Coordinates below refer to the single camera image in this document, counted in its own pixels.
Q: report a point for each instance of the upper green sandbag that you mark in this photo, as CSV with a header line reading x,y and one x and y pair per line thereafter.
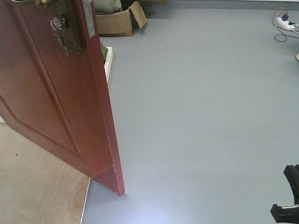
x,y
104,51

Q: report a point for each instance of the plywood base board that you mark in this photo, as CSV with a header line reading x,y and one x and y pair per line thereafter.
x,y
42,182

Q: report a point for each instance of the brown wooden door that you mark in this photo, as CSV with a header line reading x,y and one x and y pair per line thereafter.
x,y
26,30

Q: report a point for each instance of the silver door latch plate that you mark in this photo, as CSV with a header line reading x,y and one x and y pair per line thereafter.
x,y
87,5

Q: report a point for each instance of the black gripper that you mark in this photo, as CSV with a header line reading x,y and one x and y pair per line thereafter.
x,y
289,214

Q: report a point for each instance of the white power strip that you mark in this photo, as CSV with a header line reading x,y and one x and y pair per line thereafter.
x,y
284,24

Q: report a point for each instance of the white wooden edge batten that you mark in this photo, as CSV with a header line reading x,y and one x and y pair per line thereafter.
x,y
109,64

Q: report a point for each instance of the keys in door lock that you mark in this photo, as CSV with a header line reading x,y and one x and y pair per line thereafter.
x,y
56,24

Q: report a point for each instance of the open flat cardboard box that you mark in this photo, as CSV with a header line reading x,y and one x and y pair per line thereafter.
x,y
122,23

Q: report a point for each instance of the olive woven sack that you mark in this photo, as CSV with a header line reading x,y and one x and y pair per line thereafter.
x,y
107,6

